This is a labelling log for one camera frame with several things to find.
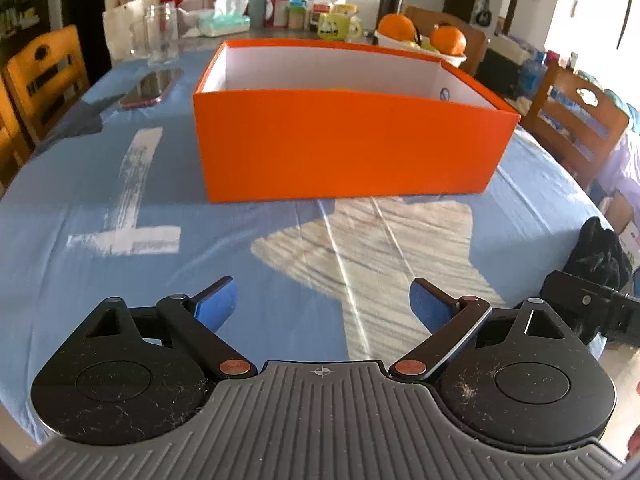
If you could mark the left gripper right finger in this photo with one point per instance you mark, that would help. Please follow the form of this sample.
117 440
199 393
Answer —
451 322

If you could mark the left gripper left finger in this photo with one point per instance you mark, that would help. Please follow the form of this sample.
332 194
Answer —
193 323

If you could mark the black velvet cloth bag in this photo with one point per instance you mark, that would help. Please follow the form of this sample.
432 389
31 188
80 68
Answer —
598 257

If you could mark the blue tablecloth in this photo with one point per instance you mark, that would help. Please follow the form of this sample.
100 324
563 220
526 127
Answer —
115 205

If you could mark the wooden chair right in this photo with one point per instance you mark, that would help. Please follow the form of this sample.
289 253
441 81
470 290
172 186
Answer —
575 122

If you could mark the orange cardboard box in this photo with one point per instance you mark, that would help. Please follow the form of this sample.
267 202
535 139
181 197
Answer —
291 119

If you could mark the smartphone on table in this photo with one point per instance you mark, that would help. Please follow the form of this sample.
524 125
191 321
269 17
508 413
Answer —
151 89

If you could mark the wooden chair left near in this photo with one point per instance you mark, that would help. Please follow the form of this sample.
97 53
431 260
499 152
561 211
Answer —
14 148

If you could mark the white fruit bowl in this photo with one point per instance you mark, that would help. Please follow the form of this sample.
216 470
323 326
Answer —
425 48

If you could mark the orange in bowl right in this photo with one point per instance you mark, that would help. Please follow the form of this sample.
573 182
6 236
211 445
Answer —
449 40

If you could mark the orange in bowl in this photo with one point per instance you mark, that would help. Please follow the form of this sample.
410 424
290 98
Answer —
449 40
397 27

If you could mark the wooden chair left far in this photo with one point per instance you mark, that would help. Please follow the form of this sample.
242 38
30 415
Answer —
46 78

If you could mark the glass jar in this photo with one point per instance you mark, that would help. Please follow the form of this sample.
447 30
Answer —
161 28

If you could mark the orange in bowl left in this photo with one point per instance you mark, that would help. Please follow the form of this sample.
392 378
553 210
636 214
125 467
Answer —
397 27

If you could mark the wooden chair behind table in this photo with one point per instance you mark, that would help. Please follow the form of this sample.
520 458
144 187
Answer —
476 40

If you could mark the green tissue pack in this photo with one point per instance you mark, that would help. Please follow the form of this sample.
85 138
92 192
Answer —
226 18

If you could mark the red white medicine jar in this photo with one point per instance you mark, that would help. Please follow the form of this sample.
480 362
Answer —
276 15

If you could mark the yellow green mug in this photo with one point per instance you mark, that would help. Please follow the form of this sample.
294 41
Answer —
339 27

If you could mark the grey tall bottle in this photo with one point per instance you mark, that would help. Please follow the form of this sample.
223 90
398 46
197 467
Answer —
256 12

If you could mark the paper shopping bag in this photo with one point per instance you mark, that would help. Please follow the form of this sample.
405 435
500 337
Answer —
120 19

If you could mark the dark lid supplement bottle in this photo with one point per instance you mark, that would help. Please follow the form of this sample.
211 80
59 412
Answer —
317 8

